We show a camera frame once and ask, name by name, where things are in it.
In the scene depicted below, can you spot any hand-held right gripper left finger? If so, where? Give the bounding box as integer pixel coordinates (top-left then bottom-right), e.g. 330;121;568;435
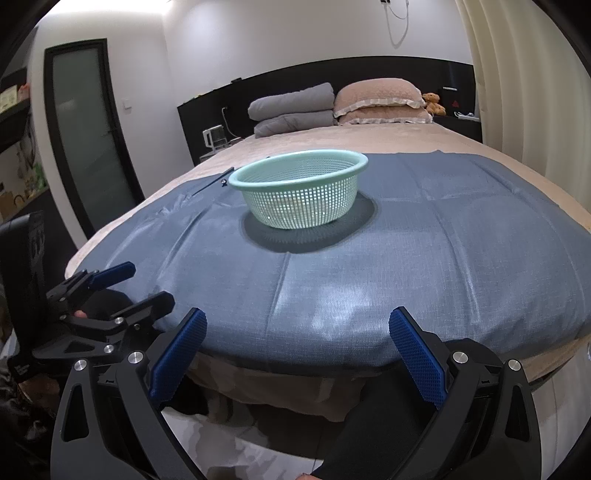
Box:
50;307;208;480

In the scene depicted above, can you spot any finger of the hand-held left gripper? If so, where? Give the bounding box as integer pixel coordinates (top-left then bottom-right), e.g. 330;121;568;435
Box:
46;261;137;315
108;291;176;335

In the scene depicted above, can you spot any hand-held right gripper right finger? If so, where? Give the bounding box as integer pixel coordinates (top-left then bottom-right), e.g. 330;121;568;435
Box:
389;306;544;480

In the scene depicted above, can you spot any mint green plastic basket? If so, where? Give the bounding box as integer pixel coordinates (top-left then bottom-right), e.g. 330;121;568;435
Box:
229;150;369;230

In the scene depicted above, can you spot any blue cloth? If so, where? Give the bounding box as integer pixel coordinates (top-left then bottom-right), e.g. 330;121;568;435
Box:
75;150;590;371

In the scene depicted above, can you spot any frosted glass door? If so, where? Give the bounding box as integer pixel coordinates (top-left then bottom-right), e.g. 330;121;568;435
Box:
43;39;147;241

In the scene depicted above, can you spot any white bedside appliance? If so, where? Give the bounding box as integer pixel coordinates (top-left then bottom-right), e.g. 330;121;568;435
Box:
202;125;228;151

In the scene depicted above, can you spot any black nightstand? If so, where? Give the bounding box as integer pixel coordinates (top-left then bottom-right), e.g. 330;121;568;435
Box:
433;115;484;145

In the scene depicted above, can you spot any bed with pink bedspread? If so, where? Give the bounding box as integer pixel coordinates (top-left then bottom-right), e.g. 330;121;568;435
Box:
64;121;591;428

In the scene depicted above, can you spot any folded grey quilt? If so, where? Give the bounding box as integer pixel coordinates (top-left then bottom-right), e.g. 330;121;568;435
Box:
247;82;336;138

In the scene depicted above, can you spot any pink pillow with white frill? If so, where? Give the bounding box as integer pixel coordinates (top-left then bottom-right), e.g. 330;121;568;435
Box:
335;108;434;127
333;78;426;116

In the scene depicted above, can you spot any brown teddy bear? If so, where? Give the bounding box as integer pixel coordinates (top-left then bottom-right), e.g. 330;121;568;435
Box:
422;92;447;116

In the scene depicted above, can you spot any black device with red triangle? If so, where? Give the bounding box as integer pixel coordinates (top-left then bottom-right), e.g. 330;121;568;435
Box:
440;86;463;116

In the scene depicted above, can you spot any black headboard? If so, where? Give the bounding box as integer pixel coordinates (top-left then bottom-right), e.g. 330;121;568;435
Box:
177;57;484;163

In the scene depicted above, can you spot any cream curtain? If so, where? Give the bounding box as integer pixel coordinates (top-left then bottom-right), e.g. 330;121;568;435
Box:
454;0;591;261

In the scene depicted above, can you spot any wall shelf with items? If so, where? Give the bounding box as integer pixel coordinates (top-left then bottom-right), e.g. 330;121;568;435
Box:
0;68;52;223

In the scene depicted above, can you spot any white wall cable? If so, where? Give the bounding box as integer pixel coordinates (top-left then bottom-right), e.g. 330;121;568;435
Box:
380;0;413;47

